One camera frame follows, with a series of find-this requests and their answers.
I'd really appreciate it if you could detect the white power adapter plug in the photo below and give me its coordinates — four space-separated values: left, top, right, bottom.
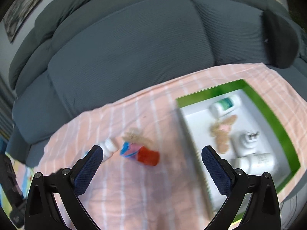
231 131 259 157

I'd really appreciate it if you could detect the white bottle blue label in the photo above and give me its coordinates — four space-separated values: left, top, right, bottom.
94 138 119 162

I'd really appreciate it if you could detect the white bottle green label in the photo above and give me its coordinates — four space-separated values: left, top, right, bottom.
209 94 241 118

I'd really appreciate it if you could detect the translucent plastic clip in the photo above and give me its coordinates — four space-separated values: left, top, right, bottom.
122 128 153 146

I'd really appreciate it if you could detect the orange blue pink toy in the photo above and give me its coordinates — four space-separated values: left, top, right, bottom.
120 142 160 166

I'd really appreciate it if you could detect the white small bottle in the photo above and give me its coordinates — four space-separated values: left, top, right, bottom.
233 153 275 176

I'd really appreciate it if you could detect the green cardboard box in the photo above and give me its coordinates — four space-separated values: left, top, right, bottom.
176 80 301 217

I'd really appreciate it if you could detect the pink white striped cloth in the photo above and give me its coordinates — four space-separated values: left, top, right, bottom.
35 63 306 229

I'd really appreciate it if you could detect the black sofa cushion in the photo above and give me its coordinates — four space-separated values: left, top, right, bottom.
262 10 299 69

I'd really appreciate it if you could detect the grey green sofa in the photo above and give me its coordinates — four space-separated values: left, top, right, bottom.
6 0 306 167

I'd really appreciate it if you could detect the black framed picture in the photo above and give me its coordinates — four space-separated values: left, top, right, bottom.
3 0 42 43

